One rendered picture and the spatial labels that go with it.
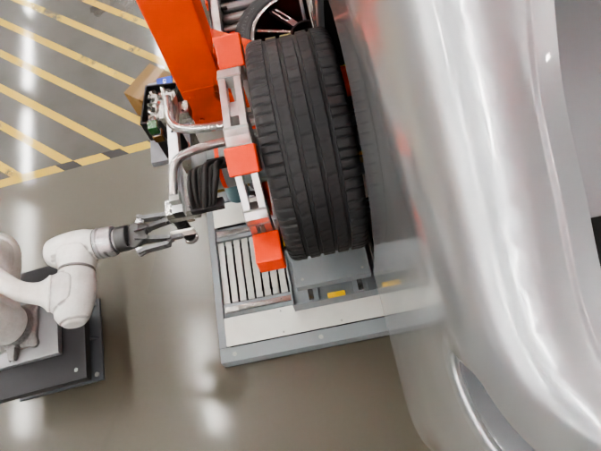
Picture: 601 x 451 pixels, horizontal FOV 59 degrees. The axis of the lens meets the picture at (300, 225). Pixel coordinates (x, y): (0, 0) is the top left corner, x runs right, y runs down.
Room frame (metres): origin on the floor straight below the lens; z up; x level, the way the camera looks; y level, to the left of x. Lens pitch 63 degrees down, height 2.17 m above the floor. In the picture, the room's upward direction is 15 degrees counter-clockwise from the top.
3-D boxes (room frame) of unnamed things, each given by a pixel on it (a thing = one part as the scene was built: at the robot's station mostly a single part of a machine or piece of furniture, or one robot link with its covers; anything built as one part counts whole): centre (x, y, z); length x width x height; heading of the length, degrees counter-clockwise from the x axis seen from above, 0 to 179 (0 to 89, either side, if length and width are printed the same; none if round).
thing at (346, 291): (0.93, -0.08, 0.13); 0.50 x 0.36 x 0.10; 176
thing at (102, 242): (0.81, 0.56, 0.83); 0.09 x 0.06 x 0.09; 176
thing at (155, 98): (1.53, 0.42, 0.51); 0.20 x 0.14 x 0.13; 168
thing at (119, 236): (0.80, 0.49, 0.83); 0.09 x 0.08 x 0.07; 86
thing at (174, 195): (0.85, 0.22, 1.03); 0.19 x 0.18 x 0.11; 86
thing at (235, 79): (0.94, 0.09, 0.85); 0.54 x 0.07 x 0.54; 176
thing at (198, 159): (0.95, 0.16, 0.85); 0.21 x 0.14 x 0.14; 86
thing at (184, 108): (1.13, 0.28, 0.93); 0.09 x 0.05 x 0.05; 86
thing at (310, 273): (0.93, -0.08, 0.32); 0.40 x 0.30 x 0.28; 176
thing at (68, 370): (0.84, 1.15, 0.15); 0.50 x 0.50 x 0.30; 0
